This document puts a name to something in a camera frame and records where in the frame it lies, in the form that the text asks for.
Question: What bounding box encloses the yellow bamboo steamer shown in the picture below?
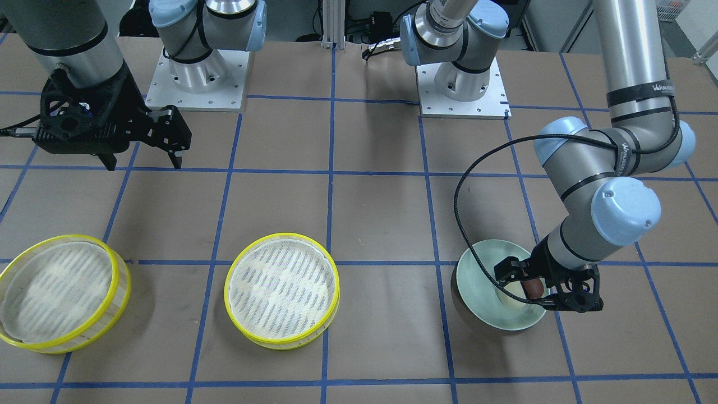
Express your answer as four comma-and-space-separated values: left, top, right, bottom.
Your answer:
223, 232, 340, 351
1, 233, 132, 355

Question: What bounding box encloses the light green plate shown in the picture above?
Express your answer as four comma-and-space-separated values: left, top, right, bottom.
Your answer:
457, 240, 547, 332

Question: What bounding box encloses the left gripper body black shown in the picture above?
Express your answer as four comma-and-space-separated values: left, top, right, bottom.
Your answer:
494, 237, 604, 314

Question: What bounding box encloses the white steamed bun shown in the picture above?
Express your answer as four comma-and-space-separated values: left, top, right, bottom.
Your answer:
497, 288, 531, 310

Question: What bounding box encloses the middle yellow bamboo steamer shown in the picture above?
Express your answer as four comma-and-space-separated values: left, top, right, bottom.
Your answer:
223, 232, 340, 351

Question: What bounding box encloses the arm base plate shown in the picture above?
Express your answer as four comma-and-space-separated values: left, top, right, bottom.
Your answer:
145, 49, 253, 112
415, 58, 512, 120

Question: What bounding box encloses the far yellow bamboo steamer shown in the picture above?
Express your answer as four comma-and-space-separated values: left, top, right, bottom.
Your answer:
1, 233, 132, 355

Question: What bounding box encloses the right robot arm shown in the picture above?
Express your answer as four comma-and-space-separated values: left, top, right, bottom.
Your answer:
2, 1, 267, 171

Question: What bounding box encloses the brown chocolate bun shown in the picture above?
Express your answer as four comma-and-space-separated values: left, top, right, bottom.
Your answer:
521, 278, 544, 300

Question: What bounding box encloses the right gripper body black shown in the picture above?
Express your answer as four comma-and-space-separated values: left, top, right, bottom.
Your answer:
34, 67, 192, 158

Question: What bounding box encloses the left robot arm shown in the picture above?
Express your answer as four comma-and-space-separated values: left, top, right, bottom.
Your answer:
399, 1, 696, 314

